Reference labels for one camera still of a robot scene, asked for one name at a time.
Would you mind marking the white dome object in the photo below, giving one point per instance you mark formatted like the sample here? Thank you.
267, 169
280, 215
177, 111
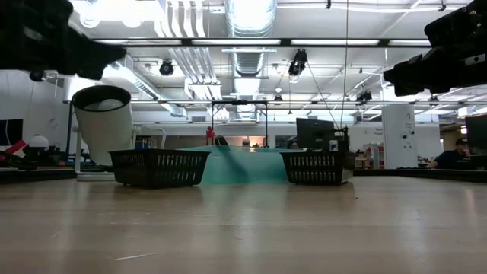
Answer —
38, 141

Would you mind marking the green translucent plastic bin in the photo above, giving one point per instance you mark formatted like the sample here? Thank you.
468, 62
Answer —
262, 167

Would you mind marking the white cylindrical projector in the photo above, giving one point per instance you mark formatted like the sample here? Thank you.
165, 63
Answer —
102, 129

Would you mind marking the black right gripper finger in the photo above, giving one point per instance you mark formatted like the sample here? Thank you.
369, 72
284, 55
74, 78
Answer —
409, 78

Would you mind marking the black overhead camera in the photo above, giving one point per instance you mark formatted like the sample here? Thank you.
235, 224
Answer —
298, 62

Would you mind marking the person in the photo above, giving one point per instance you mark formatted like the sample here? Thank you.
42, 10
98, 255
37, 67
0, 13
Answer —
451, 158

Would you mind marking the black background frame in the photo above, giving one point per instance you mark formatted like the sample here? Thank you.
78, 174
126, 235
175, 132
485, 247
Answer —
239, 102

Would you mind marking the black wall screen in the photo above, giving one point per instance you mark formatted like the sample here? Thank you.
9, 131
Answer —
11, 131

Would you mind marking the red background object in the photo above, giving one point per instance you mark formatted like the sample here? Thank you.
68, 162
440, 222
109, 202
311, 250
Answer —
210, 135

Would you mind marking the overhead black light bar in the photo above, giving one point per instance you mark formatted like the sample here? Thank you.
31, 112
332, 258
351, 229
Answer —
285, 42

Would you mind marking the black round hanging camera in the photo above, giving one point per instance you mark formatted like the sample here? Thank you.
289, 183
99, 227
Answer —
166, 68

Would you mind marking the black computer monitor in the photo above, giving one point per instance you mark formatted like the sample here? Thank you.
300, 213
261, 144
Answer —
314, 133
477, 133

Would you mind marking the black plastic slotted basket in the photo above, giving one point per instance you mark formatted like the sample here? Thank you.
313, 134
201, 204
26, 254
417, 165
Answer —
316, 167
152, 167

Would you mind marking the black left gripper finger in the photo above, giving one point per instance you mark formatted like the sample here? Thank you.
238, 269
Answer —
95, 57

